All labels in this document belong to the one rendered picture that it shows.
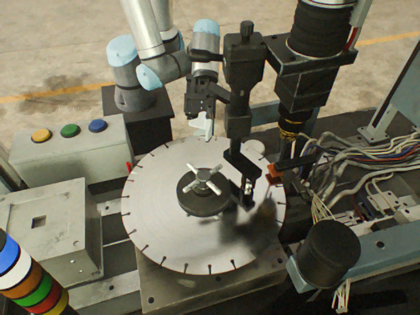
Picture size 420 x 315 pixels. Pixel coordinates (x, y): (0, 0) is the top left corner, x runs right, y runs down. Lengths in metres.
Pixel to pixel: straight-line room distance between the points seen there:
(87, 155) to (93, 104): 1.67
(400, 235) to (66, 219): 0.60
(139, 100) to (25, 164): 0.43
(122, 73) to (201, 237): 0.67
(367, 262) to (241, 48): 0.34
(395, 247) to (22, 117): 2.43
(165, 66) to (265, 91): 1.71
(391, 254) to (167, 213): 0.37
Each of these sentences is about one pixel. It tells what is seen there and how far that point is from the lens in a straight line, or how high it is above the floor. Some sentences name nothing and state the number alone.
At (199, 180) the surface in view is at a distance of 0.56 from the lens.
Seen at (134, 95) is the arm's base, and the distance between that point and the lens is 1.10.
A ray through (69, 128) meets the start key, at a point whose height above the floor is 0.91.
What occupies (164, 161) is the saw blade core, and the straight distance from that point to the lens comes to 0.67.
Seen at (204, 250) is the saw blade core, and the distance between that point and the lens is 0.55.
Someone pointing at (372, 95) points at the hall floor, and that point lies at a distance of 2.73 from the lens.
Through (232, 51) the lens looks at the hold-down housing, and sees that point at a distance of 0.42.
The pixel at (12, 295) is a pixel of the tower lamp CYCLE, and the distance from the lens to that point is 0.45.
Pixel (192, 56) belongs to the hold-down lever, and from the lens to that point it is 0.48.
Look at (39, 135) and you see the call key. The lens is 0.89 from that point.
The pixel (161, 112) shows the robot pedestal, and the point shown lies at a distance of 1.11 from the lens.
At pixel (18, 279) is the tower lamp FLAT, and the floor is 1.10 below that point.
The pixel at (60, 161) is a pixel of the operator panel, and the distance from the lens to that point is 0.87.
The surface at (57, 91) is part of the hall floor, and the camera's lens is 2.75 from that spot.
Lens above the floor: 1.45
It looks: 47 degrees down
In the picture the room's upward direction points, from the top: straight up
